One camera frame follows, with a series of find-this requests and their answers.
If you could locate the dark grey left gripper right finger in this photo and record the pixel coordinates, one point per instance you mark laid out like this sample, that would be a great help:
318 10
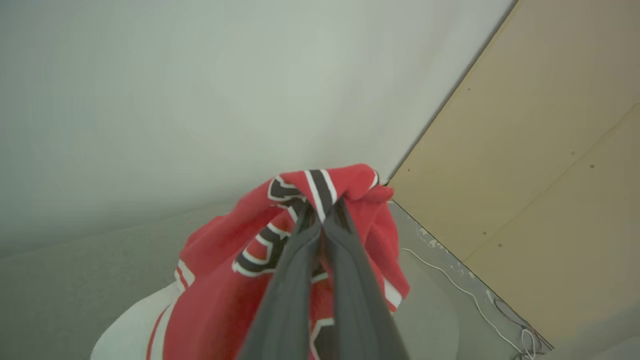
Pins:
360 310

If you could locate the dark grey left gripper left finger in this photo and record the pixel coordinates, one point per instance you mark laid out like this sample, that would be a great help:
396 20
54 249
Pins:
285 300

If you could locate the red Bulls shirt white sleeves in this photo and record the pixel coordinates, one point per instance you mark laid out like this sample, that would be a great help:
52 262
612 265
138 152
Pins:
215 300

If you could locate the white round table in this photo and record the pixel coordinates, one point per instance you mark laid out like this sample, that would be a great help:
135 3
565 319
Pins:
60 300

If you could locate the beige plywood board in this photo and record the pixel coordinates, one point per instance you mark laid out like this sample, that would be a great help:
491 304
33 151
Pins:
550 175

